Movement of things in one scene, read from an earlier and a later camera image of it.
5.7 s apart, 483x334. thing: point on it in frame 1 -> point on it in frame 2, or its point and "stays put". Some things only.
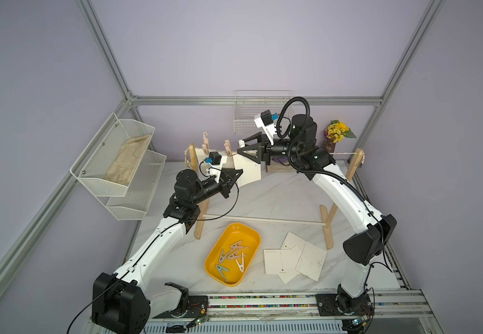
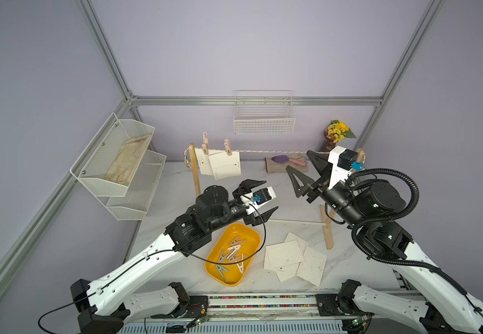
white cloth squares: [291, 241] stays put
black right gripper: [264, 150] -> [310, 186]
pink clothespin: [205, 146] stays put
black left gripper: [227, 180] -> [250, 219]
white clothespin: [241, 266] stays put
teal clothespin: [220, 270] stays put
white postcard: [251, 170] -> [284, 253]
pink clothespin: [227, 146] stays put
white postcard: [227, 161] stays put
